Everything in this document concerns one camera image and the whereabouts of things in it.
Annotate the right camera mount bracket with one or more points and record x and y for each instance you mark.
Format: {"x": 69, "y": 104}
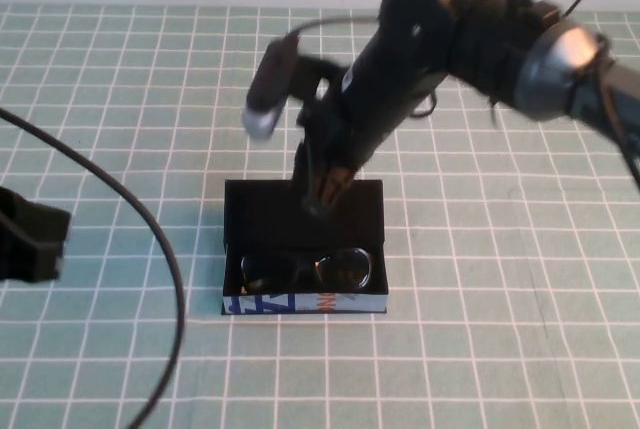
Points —
{"x": 312, "y": 79}

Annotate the green checked tablecloth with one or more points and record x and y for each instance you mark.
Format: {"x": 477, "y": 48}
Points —
{"x": 150, "y": 74}

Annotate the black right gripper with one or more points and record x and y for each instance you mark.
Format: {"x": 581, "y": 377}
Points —
{"x": 330, "y": 139}

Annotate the black glasses case printed side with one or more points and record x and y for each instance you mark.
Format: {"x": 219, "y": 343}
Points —
{"x": 260, "y": 219}

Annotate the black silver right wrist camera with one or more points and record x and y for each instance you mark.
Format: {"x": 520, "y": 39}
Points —
{"x": 265, "y": 84}

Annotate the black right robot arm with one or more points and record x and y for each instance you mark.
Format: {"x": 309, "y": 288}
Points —
{"x": 400, "y": 49}

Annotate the black framed glasses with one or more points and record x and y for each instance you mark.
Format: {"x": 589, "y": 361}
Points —
{"x": 345, "y": 271}

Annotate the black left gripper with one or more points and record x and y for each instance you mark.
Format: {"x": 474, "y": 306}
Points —
{"x": 30, "y": 239}

